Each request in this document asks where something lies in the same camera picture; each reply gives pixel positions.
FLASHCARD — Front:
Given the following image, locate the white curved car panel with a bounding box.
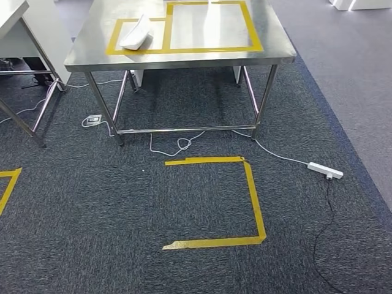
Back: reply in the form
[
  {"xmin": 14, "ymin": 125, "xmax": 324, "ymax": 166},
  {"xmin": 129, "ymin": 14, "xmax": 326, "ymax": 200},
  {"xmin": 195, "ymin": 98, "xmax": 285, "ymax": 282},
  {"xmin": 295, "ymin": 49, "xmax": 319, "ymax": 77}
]
[{"xmin": 119, "ymin": 14, "xmax": 154, "ymax": 51}]

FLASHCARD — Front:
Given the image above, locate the stainless steel workbench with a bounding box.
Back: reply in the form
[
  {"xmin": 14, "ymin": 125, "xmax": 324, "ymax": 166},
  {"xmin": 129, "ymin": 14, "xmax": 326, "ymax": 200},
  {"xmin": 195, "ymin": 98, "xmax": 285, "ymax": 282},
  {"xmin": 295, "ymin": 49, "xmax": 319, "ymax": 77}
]
[{"xmin": 63, "ymin": 0, "xmax": 298, "ymax": 148}]

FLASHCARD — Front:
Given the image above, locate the yellow floor tape outline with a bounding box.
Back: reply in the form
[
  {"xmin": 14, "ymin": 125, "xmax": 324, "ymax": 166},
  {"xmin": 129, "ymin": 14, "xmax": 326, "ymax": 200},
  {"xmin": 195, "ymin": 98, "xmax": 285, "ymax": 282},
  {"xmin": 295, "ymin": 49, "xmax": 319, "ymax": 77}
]
[
  {"xmin": 0, "ymin": 167, "xmax": 23, "ymax": 216},
  {"xmin": 162, "ymin": 156, "xmax": 267, "ymax": 251}
]

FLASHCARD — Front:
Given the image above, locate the white power strip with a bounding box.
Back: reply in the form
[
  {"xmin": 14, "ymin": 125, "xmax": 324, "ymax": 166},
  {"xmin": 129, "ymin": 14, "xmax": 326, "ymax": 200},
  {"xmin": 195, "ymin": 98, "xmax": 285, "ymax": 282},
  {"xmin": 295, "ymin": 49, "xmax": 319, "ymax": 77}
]
[{"xmin": 307, "ymin": 161, "xmax": 344, "ymax": 181}]

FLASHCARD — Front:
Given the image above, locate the black floor object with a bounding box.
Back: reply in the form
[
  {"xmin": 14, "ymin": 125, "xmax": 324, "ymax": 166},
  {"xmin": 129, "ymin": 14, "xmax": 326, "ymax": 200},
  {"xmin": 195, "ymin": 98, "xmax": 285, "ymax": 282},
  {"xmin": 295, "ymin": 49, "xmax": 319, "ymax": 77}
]
[{"xmin": 22, "ymin": 56, "xmax": 55, "ymax": 88}]

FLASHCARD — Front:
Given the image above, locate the white floor cable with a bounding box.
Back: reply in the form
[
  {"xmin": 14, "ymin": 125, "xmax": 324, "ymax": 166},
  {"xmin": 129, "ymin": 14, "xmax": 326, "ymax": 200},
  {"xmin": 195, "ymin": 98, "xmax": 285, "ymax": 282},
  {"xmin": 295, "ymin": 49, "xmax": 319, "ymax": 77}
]
[
  {"xmin": 149, "ymin": 129, "xmax": 310, "ymax": 166},
  {"xmin": 81, "ymin": 115, "xmax": 115, "ymax": 138},
  {"xmin": 0, "ymin": 78, "xmax": 124, "ymax": 125}
]

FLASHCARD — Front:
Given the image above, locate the yellow tape frame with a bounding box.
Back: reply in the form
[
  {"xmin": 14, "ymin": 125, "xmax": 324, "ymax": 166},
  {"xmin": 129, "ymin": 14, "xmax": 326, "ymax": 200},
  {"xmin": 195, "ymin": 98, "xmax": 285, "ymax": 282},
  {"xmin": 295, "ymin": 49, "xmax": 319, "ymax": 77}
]
[{"xmin": 106, "ymin": 1, "xmax": 264, "ymax": 56}]

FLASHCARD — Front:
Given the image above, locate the black floor cable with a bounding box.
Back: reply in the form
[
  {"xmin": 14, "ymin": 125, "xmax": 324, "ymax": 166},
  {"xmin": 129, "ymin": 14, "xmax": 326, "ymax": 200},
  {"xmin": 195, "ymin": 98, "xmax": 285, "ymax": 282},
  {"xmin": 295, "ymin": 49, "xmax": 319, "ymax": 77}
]
[{"xmin": 312, "ymin": 178, "xmax": 347, "ymax": 294}]

